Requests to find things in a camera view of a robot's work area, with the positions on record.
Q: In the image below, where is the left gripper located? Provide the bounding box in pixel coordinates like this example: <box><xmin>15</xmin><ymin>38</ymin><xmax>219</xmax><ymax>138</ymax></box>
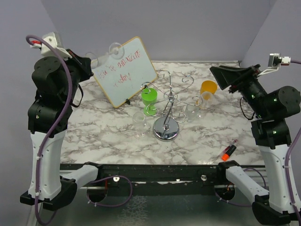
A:
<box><xmin>55</xmin><ymin>48</ymin><xmax>94</xmax><ymax>104</ymax></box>

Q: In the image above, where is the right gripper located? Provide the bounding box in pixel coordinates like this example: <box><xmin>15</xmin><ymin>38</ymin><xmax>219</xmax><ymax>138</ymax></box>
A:
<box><xmin>211</xmin><ymin>63</ymin><xmax>270</xmax><ymax>117</ymax></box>

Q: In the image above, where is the clear wine glass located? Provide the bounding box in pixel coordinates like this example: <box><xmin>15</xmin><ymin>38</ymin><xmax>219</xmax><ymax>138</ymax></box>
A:
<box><xmin>132</xmin><ymin>112</ymin><xmax>147</xmax><ymax>138</ymax></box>
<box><xmin>85</xmin><ymin>42</ymin><xmax>125</xmax><ymax>69</ymax></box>

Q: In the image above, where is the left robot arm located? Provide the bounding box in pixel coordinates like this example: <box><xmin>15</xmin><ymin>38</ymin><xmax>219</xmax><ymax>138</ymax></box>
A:
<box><xmin>20</xmin><ymin>50</ymin><xmax>104</xmax><ymax>211</ymax></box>

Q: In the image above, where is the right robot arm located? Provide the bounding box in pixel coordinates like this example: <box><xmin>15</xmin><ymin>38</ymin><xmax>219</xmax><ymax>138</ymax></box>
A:
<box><xmin>210</xmin><ymin>65</ymin><xmax>301</xmax><ymax>226</ymax></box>

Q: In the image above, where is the chrome wine glass rack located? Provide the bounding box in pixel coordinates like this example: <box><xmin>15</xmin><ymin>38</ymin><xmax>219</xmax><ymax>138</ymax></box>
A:
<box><xmin>140</xmin><ymin>69</ymin><xmax>203</xmax><ymax>142</ymax></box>

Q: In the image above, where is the orange plastic cup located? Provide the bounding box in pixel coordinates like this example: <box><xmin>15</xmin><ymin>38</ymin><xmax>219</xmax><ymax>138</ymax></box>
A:
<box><xmin>200</xmin><ymin>80</ymin><xmax>218</xmax><ymax>95</ymax></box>

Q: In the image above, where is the small whiteboard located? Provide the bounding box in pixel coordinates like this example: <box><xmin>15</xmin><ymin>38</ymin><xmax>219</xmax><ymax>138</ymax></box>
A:
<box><xmin>92</xmin><ymin>36</ymin><xmax>157</xmax><ymax>108</ymax></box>

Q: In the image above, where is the red pen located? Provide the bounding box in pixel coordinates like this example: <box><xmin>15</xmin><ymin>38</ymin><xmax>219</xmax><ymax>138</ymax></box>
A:
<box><xmin>218</xmin><ymin>139</ymin><xmax>238</xmax><ymax>157</ymax></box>

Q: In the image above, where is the orange black marker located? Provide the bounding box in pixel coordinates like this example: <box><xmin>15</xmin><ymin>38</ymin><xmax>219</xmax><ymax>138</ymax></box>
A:
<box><xmin>222</xmin><ymin>145</ymin><xmax>237</xmax><ymax>161</ymax></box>

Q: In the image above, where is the green plastic goblet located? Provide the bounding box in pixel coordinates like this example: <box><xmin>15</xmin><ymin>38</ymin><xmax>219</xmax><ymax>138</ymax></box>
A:
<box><xmin>141</xmin><ymin>88</ymin><xmax>158</xmax><ymax>116</ymax></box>

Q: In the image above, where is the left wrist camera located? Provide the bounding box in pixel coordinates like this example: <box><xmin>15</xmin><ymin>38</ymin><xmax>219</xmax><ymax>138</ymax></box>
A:
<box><xmin>30</xmin><ymin>32</ymin><xmax>72</xmax><ymax>60</ymax></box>

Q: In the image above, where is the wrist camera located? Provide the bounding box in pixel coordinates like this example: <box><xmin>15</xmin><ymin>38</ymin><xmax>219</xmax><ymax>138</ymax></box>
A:
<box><xmin>30</xmin><ymin>32</ymin><xmax>72</xmax><ymax>60</ymax></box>
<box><xmin>258</xmin><ymin>53</ymin><xmax>291</xmax><ymax>76</ymax></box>

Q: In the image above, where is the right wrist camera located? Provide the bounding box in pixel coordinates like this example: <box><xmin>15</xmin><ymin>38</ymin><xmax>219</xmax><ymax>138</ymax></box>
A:
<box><xmin>258</xmin><ymin>53</ymin><xmax>291</xmax><ymax>76</ymax></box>

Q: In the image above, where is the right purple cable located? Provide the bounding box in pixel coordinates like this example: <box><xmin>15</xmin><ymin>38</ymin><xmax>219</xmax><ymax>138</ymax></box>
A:
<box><xmin>284</xmin><ymin>58</ymin><xmax>301</xmax><ymax>226</ymax></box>

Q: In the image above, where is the purple cable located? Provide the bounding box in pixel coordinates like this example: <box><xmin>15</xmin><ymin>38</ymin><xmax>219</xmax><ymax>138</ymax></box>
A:
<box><xmin>284</xmin><ymin>58</ymin><xmax>301</xmax><ymax>226</ymax></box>
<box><xmin>25</xmin><ymin>34</ymin><xmax>73</xmax><ymax>226</ymax></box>

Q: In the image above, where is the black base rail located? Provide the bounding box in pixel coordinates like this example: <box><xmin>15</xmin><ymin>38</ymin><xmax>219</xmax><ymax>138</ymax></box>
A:
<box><xmin>60</xmin><ymin>163</ymin><xmax>266</xmax><ymax>196</ymax></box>

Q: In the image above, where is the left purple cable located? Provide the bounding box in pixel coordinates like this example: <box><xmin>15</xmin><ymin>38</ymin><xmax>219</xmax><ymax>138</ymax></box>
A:
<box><xmin>25</xmin><ymin>34</ymin><xmax>73</xmax><ymax>226</ymax></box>

